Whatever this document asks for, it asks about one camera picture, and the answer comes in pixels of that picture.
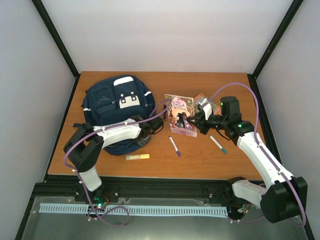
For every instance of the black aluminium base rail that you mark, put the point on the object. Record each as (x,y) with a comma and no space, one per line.
(113,189)

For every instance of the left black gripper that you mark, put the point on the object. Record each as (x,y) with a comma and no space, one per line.
(143,143)

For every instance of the navy blue backpack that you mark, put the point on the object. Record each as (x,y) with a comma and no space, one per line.
(116,99)

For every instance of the left black frame post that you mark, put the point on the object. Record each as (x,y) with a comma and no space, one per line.
(46,19)

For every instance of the pink paperback book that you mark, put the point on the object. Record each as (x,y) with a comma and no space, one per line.
(180,108)

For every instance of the purple capped marker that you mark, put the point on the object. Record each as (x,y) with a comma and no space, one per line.
(175,146)

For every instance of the right black frame post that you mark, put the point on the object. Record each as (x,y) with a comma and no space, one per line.
(281,29)

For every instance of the light blue cable duct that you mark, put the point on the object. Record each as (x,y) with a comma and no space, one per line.
(135,210)

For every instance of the black frame post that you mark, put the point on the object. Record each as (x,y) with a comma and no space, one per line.
(281,29)
(46,19)

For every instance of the green capped marker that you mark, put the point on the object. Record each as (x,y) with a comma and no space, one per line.
(218,144)

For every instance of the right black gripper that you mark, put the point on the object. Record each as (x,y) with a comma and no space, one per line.
(202,125)

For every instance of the orange green paperback book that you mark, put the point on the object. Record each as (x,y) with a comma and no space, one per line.
(212,103)

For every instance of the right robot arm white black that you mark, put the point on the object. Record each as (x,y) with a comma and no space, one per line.
(283,196)

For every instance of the yellow highlighter pen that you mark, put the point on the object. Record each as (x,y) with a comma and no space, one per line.
(137,157)

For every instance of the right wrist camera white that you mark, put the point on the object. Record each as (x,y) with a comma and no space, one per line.
(203,108)

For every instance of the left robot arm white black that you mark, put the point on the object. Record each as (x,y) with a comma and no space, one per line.
(84,147)

